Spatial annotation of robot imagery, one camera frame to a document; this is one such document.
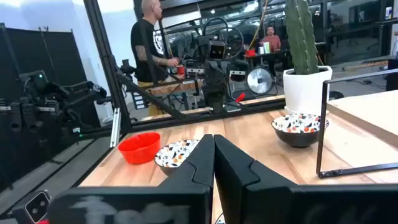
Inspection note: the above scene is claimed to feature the red plastic bowl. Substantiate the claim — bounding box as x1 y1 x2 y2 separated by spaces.
117 131 162 166

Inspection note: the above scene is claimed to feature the wooden workbench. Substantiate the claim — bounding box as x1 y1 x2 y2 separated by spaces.
146 77 203 96

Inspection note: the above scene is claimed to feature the black partition panel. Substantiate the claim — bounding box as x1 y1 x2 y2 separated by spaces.
0 23 88 103

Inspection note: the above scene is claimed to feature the black desk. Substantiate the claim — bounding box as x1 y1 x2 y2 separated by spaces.
244 48 327 63

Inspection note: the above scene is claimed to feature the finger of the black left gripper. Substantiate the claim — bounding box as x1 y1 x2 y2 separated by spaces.
217 63 231 94
204 63 218 94

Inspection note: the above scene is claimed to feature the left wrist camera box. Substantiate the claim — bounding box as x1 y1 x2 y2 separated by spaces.
207 40 227 62

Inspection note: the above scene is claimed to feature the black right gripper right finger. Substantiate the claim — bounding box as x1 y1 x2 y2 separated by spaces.
213 134 398 224

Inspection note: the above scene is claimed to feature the person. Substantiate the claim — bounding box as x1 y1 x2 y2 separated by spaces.
260 26 282 52
130 0 181 118

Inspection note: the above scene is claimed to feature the green cactus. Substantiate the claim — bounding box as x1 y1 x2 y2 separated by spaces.
284 0 320 75

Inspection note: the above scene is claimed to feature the black neighbouring robot equipment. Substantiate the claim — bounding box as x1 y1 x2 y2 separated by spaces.
0 70 108 166

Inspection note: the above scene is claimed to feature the white hexagonal plant pot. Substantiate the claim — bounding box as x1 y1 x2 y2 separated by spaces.
282 65 333 115

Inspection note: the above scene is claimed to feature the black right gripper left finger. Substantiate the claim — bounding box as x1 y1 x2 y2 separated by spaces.
48 134 215 224

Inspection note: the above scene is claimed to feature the round silver lamp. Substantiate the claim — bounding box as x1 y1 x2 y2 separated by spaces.
246 67 274 96

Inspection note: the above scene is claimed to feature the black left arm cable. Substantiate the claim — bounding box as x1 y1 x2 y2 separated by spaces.
203 17 245 60

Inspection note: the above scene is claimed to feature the silver aluminium bar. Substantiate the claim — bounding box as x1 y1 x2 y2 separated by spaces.
110 107 122 149

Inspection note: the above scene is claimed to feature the black camera module white face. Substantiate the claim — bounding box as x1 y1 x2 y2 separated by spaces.
12 190 51 224

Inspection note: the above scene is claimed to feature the wooden shelf black metal frame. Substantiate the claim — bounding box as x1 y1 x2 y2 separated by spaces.
316 68 398 179

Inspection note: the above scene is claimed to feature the floral patterned ceramic bowl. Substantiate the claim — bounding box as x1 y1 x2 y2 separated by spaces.
271 113 330 149
154 139 201 177

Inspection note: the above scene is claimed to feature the black aluminium table frame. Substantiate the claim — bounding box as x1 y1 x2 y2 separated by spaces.
82 0 286 139

